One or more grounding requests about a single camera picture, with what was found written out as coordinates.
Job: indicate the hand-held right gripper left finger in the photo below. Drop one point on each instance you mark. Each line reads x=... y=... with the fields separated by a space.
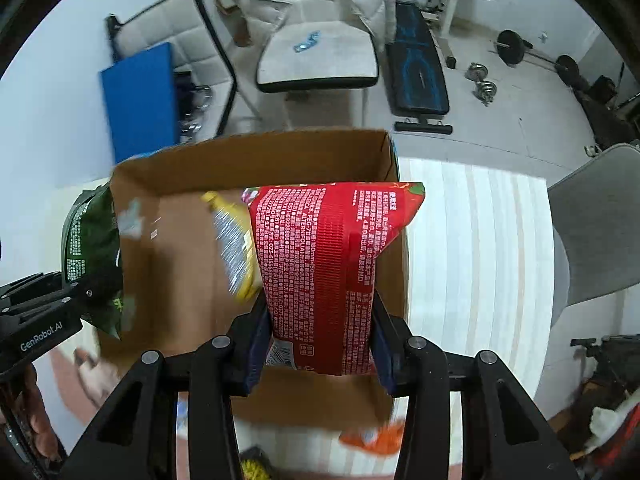
x=255 y=345

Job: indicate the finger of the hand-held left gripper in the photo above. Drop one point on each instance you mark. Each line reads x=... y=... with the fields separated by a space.
x=47 y=292

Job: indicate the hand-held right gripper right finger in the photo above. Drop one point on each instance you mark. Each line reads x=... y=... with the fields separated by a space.
x=381 y=355

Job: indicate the green snack packet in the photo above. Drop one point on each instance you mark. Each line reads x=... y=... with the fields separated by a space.
x=95 y=255

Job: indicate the brown cardboard box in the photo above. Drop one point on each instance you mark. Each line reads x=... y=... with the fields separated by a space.
x=260 y=265

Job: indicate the red snack packet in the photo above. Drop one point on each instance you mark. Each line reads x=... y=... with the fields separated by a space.
x=320 y=270

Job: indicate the person's left hand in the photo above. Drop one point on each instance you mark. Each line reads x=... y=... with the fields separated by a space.
x=42 y=420

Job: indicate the pink cloth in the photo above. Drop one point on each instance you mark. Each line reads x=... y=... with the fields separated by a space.
x=95 y=370

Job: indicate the orange snack packet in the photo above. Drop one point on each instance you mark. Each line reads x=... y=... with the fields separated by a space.
x=372 y=437

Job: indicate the yellow black snack packet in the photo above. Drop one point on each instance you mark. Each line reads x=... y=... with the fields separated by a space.
x=255 y=466

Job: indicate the blue board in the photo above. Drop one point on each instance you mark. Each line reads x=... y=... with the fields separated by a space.
x=140 y=105

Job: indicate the pile of dark clutter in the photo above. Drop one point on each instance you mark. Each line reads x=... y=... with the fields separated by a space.
x=605 y=395

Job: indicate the grey chair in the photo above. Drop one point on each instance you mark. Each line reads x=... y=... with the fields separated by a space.
x=595 y=220

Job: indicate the white black-framed chair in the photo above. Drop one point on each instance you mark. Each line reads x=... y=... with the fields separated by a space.
x=185 y=45

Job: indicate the chrome dumbbell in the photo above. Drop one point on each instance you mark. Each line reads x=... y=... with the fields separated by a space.
x=486 y=91
x=477 y=71

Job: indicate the black blue weight bench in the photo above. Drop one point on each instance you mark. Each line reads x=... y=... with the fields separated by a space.
x=415 y=70

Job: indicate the white padded chair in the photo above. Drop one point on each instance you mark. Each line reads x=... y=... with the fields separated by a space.
x=320 y=55

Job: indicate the blue wrapper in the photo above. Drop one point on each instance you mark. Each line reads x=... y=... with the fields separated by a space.
x=306 y=42

